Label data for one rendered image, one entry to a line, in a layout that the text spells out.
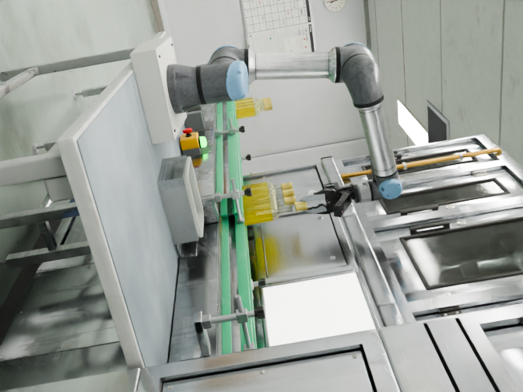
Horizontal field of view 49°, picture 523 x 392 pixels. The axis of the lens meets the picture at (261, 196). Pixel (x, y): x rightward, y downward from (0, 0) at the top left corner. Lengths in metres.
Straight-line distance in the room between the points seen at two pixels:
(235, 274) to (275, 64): 0.68
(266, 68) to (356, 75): 0.29
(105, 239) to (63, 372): 0.85
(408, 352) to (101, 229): 0.63
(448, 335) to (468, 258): 0.92
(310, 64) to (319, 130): 6.48
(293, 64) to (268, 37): 6.01
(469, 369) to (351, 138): 7.48
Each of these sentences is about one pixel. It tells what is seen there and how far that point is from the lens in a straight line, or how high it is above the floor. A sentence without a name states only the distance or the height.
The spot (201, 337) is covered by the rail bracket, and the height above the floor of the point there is 0.85.
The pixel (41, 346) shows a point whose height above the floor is 0.25.
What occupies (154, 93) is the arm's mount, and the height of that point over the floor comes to 0.79.
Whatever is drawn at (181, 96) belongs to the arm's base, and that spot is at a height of 0.86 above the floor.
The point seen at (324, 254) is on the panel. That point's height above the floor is 1.22.
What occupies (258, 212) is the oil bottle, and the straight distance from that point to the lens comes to 2.09.
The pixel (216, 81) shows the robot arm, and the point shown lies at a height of 0.97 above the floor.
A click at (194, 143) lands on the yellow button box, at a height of 0.81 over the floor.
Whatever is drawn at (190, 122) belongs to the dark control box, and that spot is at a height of 0.78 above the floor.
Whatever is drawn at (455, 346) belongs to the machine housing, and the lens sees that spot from 1.19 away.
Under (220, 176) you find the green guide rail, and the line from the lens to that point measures 2.14.
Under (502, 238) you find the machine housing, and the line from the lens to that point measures 2.22.
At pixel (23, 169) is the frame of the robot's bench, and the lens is 1.17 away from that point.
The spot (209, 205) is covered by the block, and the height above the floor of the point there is 0.86.
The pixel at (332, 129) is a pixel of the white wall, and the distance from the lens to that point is 8.40.
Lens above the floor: 1.07
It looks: 1 degrees down
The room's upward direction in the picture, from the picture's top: 80 degrees clockwise
